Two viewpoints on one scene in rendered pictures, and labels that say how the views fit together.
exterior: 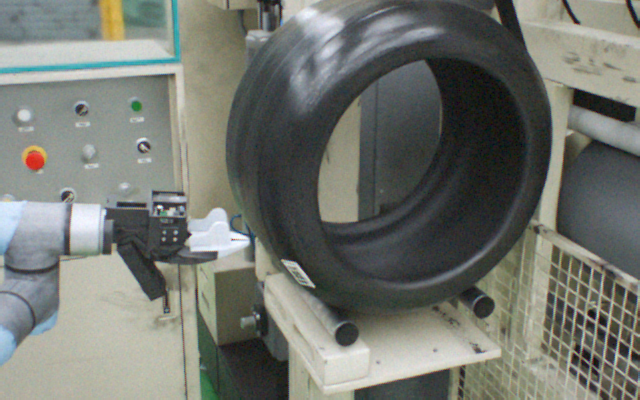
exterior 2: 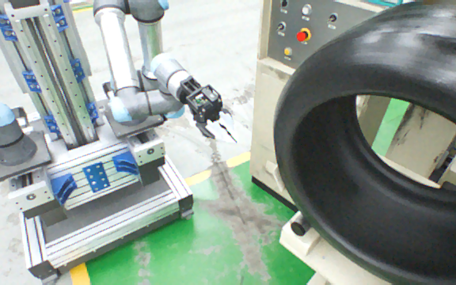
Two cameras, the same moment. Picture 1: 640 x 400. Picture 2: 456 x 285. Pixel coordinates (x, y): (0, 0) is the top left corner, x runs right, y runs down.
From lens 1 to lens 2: 0.92 m
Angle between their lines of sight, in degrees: 59
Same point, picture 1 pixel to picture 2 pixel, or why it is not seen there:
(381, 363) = (324, 260)
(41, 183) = (304, 49)
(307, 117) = (294, 93)
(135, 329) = not seen: hidden behind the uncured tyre
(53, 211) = (169, 70)
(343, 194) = (422, 155)
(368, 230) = (408, 189)
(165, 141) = not seen: hidden behind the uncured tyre
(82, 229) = (171, 85)
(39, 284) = (164, 98)
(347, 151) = (440, 130)
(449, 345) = not seen: outside the picture
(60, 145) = (317, 33)
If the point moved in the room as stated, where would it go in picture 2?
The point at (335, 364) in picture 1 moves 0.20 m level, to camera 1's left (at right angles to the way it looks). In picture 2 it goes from (286, 235) to (254, 185)
